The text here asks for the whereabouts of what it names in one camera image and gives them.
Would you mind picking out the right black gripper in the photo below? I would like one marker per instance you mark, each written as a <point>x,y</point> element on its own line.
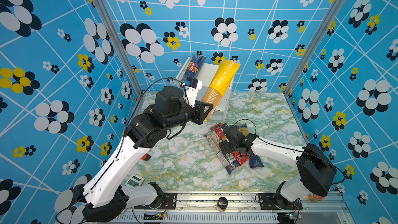
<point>225,145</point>

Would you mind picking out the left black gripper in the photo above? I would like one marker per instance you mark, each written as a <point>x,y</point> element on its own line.
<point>200,113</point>

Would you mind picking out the red spaghetti bag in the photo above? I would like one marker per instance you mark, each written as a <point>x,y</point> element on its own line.
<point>230,149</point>

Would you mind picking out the clear white-label spaghetti bag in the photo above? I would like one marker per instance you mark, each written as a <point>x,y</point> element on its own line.
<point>211,138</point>

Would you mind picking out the blue Barilla spaghetti box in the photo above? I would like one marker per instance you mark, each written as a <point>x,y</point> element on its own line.
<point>194,67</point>

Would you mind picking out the yellow Pastatime spaghetti bag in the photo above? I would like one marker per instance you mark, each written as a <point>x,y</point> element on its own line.
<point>220,83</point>

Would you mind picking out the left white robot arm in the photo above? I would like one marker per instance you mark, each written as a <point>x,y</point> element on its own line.
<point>104,195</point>

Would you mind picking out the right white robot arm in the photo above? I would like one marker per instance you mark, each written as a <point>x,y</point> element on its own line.
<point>315,171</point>

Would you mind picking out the white two-tier shelf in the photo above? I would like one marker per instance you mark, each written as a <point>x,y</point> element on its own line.
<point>206,75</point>

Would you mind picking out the blue Ankara spaghetti bag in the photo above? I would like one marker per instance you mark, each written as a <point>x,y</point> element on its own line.
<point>254,160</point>

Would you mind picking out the small black round knob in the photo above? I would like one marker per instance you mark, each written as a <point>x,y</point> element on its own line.
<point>222,204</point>

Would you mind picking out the white calculator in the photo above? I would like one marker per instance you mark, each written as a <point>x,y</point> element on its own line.
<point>134,181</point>

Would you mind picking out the round red tin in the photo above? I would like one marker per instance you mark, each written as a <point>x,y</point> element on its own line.
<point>314,197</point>

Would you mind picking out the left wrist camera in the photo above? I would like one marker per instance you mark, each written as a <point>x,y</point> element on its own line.
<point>192,87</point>

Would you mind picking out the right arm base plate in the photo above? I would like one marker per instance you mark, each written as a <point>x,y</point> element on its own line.
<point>267,201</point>

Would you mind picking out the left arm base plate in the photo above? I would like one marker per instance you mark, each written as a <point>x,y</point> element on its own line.
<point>168,201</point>

